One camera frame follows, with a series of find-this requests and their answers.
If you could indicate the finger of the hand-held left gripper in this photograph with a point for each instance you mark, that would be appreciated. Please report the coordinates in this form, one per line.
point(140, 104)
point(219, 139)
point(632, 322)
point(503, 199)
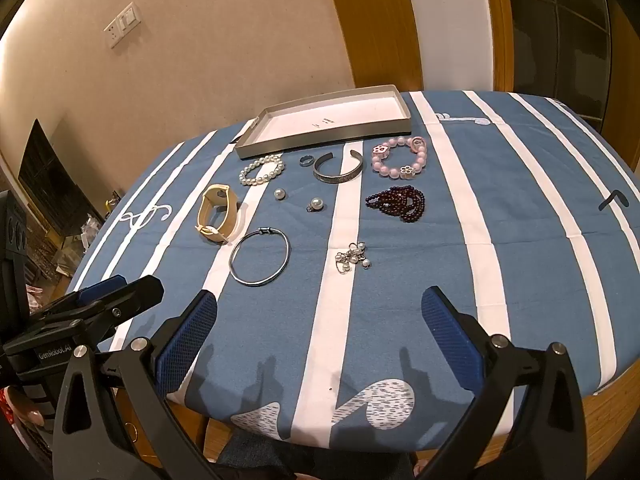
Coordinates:
point(102, 287)
point(135, 297)

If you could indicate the grey cardboard tray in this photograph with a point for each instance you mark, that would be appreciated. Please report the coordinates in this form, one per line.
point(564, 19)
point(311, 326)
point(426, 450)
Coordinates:
point(300, 125)

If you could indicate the silver pearl cluster earrings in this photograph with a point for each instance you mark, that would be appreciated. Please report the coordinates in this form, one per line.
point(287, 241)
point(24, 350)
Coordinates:
point(356, 247)

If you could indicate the thin silver bangle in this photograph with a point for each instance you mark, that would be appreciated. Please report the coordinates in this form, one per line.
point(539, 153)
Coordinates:
point(267, 231)

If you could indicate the wooden framed glass door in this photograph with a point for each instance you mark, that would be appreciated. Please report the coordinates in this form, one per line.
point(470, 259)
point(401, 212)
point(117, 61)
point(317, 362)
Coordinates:
point(550, 35)

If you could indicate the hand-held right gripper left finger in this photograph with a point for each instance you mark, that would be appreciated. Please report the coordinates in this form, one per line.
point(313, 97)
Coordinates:
point(185, 345)

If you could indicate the single pearl earring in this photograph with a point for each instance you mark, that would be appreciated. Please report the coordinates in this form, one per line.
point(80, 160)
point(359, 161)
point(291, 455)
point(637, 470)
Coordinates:
point(279, 193)

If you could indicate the white wall switch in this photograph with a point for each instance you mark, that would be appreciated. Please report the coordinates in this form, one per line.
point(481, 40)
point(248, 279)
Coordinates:
point(131, 16)

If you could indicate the clear plastic bags pile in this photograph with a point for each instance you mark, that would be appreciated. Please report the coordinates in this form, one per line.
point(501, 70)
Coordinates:
point(65, 255)

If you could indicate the white wall socket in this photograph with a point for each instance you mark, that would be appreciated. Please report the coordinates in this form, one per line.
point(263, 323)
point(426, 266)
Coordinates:
point(114, 32)

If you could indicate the pearl pendant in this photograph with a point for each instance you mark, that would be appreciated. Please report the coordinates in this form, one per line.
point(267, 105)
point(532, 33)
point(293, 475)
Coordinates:
point(316, 204)

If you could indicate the person's left hand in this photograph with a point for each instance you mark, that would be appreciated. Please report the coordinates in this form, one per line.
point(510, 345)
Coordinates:
point(32, 410)

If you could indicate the wooden door panel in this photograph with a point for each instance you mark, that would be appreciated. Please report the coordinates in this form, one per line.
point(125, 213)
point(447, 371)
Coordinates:
point(370, 25)

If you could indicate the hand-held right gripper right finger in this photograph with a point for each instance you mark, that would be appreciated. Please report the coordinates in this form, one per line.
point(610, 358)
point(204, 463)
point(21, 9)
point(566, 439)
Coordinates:
point(450, 335)

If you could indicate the silver cuff bangle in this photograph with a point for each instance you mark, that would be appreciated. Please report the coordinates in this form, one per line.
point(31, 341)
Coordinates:
point(330, 178)

